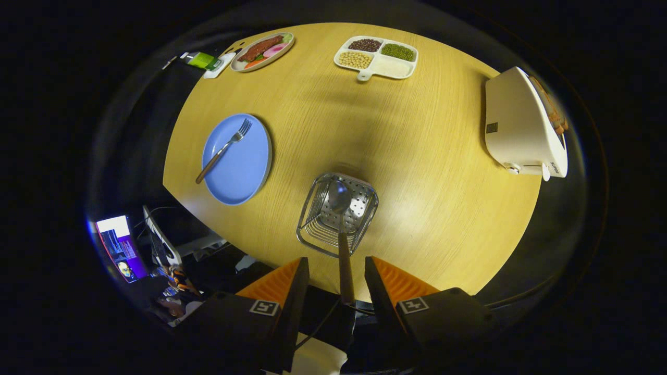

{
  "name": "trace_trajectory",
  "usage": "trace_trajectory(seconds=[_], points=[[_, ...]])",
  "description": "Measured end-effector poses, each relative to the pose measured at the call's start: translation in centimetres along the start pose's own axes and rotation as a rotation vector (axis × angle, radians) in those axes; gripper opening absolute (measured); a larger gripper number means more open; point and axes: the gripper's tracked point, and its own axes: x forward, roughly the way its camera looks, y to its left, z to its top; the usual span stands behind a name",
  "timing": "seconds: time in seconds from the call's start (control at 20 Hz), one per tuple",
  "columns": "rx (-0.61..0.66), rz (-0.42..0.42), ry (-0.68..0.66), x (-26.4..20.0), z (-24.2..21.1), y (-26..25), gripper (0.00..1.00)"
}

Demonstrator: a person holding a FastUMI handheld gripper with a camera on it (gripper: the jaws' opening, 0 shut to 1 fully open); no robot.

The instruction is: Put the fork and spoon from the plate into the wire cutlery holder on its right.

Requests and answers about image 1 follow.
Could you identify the white divided bean tray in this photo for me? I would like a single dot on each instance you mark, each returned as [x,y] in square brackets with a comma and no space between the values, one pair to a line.
[391,66]

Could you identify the white toaster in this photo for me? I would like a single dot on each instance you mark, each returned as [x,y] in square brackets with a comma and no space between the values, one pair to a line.
[516,125]

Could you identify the lit computer monitor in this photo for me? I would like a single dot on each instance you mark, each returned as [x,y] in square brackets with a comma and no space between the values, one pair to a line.
[122,250]

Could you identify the green drink bottle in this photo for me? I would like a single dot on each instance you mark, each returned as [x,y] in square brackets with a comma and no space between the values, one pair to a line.
[200,60]

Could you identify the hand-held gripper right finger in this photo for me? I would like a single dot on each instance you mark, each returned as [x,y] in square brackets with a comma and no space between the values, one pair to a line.
[383,302]

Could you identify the blue round plate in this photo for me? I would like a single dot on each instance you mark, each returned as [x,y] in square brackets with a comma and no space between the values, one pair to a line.
[245,166]

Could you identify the white open laptop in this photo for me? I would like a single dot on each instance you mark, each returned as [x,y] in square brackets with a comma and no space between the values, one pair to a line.
[161,239]

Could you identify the oval plate of food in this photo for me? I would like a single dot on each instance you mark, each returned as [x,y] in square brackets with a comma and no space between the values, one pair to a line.
[260,49]

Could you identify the toast slice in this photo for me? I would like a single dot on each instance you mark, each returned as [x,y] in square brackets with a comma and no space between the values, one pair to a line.
[552,112]

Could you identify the white square coaster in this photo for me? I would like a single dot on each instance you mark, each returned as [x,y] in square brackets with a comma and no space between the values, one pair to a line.
[227,58]

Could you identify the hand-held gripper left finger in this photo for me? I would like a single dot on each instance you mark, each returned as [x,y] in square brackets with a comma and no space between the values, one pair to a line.
[297,312]

